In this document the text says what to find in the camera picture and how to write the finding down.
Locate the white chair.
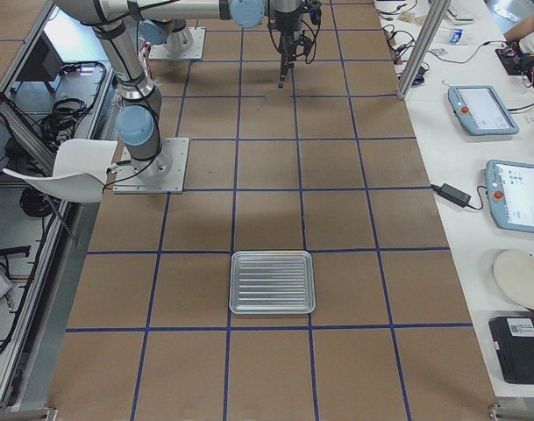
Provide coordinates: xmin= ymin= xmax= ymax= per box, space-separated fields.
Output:
xmin=3 ymin=139 xmax=117 ymax=203

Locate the teach pendant near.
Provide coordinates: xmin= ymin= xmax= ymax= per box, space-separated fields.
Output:
xmin=484 ymin=160 xmax=534 ymax=233

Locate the teach pendant far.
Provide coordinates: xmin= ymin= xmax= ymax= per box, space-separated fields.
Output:
xmin=447 ymin=85 xmax=519 ymax=136

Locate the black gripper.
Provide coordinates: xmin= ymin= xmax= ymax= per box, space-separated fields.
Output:
xmin=268 ymin=1 xmax=322 ymax=89

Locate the white plate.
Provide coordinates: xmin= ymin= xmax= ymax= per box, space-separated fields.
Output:
xmin=493 ymin=250 xmax=534 ymax=311

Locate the silver metal tray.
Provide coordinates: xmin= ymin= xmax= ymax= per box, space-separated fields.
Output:
xmin=229 ymin=250 xmax=316 ymax=315

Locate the black laptop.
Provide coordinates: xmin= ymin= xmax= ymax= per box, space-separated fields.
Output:
xmin=488 ymin=317 xmax=534 ymax=385

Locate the black power adapter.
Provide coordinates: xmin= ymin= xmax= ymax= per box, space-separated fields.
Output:
xmin=431 ymin=183 xmax=471 ymax=208

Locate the aluminium frame post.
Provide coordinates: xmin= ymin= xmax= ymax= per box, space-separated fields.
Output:
xmin=396 ymin=0 xmax=451 ymax=100

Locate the teach pendant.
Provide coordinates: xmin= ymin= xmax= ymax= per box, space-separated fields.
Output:
xmin=484 ymin=160 xmax=534 ymax=233
xmin=447 ymin=85 xmax=519 ymax=136

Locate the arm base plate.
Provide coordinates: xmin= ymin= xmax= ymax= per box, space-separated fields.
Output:
xmin=149 ymin=26 xmax=206 ymax=61
xmin=111 ymin=138 xmax=190 ymax=194

